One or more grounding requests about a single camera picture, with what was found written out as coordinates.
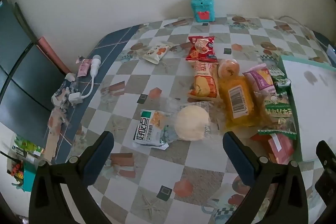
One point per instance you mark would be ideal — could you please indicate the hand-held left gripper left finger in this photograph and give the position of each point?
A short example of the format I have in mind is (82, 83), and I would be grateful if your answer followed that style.
(103, 148)

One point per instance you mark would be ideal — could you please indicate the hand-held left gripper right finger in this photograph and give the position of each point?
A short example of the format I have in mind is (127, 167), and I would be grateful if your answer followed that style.
(236, 155)

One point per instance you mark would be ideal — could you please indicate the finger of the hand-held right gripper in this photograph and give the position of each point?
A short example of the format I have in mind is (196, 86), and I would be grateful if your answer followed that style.
(325, 154)
(326, 186)

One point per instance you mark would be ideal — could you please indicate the white tray with teal rim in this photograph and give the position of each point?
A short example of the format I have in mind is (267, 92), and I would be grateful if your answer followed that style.
(312, 113)

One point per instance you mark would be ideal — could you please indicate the small red packet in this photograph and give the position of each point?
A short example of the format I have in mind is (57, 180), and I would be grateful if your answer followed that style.
(278, 146)

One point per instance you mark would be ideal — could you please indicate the white and green packet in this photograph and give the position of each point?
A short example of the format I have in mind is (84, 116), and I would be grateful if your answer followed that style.
(149, 129)

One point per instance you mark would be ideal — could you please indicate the yellow packet with barcode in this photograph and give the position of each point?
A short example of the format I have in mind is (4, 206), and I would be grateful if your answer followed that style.
(237, 103)

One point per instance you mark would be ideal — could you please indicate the white bun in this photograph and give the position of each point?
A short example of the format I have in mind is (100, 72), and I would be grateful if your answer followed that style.
(191, 121)

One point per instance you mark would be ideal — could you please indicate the large green snack packet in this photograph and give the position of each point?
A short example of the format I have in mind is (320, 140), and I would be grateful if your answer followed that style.
(278, 109)

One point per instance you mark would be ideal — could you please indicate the orange bread packet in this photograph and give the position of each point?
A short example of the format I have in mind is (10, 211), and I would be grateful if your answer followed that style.
(204, 82)

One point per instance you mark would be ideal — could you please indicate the pink snack packet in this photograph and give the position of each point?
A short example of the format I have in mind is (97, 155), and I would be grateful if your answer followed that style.
(260, 77)

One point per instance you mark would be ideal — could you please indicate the small green snack packet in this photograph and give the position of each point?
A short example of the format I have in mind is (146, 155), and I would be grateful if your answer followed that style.
(281, 79)

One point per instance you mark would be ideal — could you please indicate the round brown bun packet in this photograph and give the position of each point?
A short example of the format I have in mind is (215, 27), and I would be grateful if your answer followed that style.
(229, 68)

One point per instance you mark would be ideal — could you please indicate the cream snack packet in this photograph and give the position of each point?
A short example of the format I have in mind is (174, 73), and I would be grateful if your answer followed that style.
(157, 52)

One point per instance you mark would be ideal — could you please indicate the large red snack packet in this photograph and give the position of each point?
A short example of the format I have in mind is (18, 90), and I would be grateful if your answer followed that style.
(202, 49)

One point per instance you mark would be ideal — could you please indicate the brown cardboard strip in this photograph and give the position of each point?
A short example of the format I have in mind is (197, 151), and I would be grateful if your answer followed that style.
(53, 140)

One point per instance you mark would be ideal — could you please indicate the crumpled patterned paper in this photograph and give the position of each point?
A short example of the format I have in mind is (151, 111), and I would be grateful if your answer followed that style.
(63, 92)

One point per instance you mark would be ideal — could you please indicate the teal storage box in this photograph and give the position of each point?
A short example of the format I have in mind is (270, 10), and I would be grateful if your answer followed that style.
(29, 176)

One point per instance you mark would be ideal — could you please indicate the small pink sachet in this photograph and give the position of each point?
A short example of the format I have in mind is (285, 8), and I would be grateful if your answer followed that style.
(84, 67)

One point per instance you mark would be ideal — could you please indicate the colourful toy pile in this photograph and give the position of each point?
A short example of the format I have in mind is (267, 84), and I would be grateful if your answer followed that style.
(19, 171)

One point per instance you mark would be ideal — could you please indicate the checkered patterned tablecloth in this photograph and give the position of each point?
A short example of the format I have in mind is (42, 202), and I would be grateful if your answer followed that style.
(170, 77)

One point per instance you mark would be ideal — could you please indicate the white power bank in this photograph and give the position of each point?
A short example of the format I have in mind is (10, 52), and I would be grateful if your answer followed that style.
(331, 52)

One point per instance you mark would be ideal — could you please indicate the pinkish brown board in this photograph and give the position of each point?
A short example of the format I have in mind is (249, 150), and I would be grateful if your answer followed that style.
(52, 53)

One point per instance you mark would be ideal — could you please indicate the dark cabinet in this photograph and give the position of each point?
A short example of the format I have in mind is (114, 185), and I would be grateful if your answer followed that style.
(21, 77)

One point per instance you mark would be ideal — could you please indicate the teal box with red label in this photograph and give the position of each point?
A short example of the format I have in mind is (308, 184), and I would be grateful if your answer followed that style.
(202, 7)

